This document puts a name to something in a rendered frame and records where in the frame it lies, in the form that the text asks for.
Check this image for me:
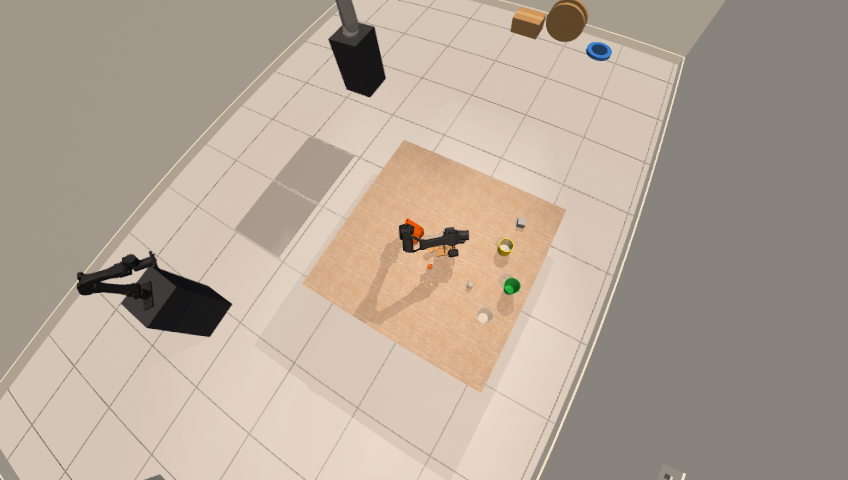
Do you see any green cup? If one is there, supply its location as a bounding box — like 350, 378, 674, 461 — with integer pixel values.
504, 278, 521, 295

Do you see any yellow mug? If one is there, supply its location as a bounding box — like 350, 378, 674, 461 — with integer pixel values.
498, 238, 514, 257

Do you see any clear plastic cup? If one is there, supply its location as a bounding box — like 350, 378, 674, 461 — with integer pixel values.
476, 306, 493, 324

